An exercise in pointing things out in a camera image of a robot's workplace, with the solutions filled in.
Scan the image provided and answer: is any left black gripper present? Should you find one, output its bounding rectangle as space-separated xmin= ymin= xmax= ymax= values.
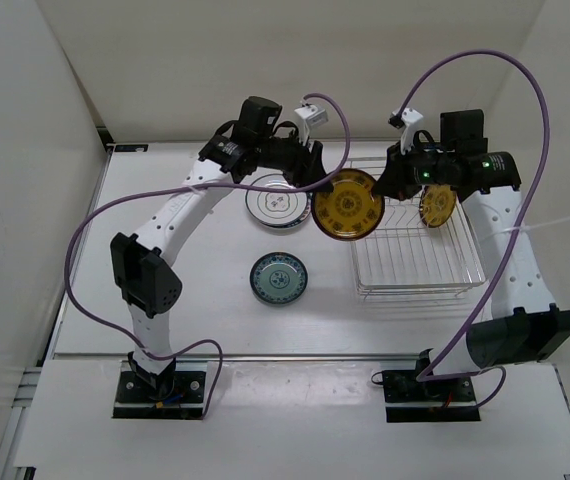
xmin=255 ymin=126 xmax=334 ymax=193

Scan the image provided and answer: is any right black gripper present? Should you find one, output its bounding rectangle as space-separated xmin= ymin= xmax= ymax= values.
xmin=372 ymin=138 xmax=454 ymax=202

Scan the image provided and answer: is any dark blue rim plate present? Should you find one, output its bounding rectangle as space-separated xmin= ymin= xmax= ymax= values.
xmin=259 ymin=179 xmax=315 ymax=234

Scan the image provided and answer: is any yellow patterned plate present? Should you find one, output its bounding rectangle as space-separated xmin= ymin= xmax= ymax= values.
xmin=311 ymin=168 xmax=385 ymax=241
xmin=419 ymin=185 xmax=457 ymax=228

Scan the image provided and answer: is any white plate teal line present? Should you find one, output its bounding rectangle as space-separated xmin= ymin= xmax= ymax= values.
xmin=243 ymin=173 xmax=311 ymax=229

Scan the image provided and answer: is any light blue patterned plate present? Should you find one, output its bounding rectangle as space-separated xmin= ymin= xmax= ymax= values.
xmin=249 ymin=251 xmax=309 ymax=306

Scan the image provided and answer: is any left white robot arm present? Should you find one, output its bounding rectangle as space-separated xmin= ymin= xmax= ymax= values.
xmin=110 ymin=96 xmax=328 ymax=400

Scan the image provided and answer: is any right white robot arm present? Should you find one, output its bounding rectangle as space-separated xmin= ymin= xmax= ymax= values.
xmin=373 ymin=108 xmax=570 ymax=400

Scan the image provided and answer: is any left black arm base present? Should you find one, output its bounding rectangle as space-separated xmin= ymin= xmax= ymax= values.
xmin=112 ymin=358 xmax=207 ymax=420

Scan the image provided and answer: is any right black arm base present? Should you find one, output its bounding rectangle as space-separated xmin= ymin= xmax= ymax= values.
xmin=370 ymin=370 xmax=481 ymax=424

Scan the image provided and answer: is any left dark label sticker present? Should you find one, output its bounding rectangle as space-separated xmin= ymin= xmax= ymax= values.
xmin=114 ymin=144 xmax=149 ymax=153

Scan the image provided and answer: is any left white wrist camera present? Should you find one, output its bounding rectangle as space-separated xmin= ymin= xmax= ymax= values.
xmin=294 ymin=103 xmax=329 ymax=143

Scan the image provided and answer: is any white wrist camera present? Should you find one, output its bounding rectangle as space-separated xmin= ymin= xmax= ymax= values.
xmin=388 ymin=107 xmax=424 ymax=155
xmin=294 ymin=103 xmax=329 ymax=143

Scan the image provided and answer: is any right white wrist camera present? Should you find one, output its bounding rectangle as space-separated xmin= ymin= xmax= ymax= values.
xmin=388 ymin=107 xmax=424 ymax=155

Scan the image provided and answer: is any metal wire dish rack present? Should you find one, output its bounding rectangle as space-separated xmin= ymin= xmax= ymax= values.
xmin=347 ymin=158 xmax=489 ymax=301

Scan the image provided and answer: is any aluminium table rail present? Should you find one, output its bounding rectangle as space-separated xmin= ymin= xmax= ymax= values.
xmin=53 ymin=353 xmax=419 ymax=362

